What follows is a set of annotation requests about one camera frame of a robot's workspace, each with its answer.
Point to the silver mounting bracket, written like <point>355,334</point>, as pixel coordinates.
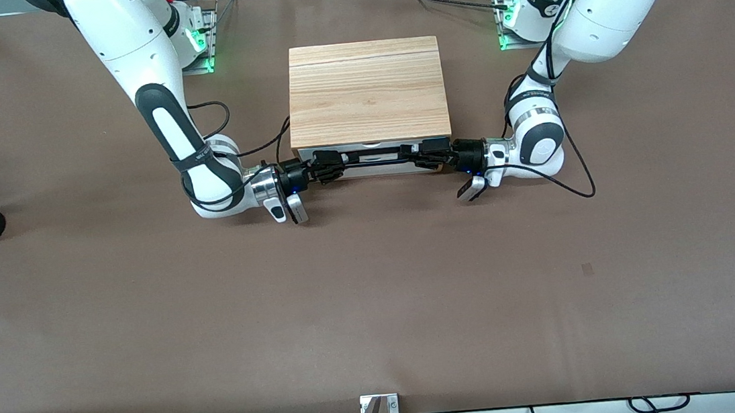
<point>393,404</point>

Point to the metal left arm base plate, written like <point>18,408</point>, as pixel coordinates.
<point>514,44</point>

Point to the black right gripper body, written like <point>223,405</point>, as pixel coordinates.
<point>293,175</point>

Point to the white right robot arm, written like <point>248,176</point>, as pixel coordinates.
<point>122,34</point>

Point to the wooden drawer cabinet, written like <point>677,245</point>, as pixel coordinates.
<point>363,92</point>

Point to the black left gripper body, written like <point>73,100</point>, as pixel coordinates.
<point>467,153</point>

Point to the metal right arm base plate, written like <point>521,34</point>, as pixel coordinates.
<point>199,67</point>

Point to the brown table mat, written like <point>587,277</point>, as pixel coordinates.
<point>376,300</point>

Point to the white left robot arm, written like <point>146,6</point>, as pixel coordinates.
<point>611,1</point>

